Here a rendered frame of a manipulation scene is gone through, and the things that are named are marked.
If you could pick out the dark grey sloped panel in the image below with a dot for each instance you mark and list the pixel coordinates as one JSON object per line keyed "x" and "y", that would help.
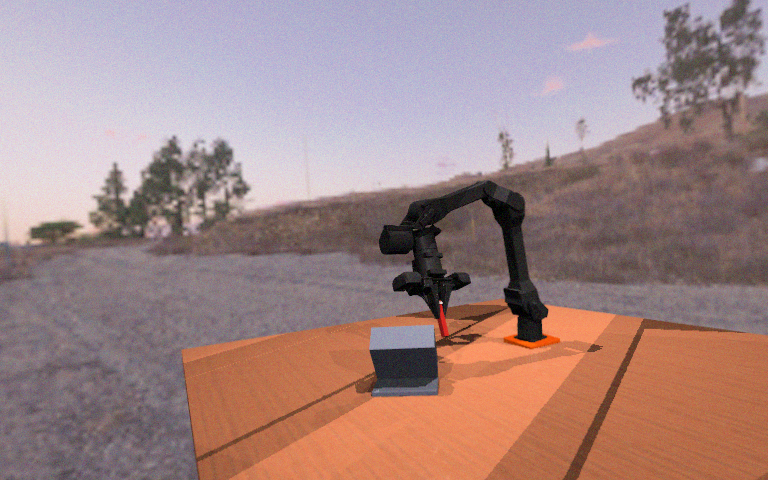
{"x": 405, "y": 360}

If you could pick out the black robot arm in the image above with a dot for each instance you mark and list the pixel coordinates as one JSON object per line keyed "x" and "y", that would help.
{"x": 509, "y": 211}

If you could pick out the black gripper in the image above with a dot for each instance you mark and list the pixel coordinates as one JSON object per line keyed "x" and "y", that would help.
{"x": 429, "y": 270}

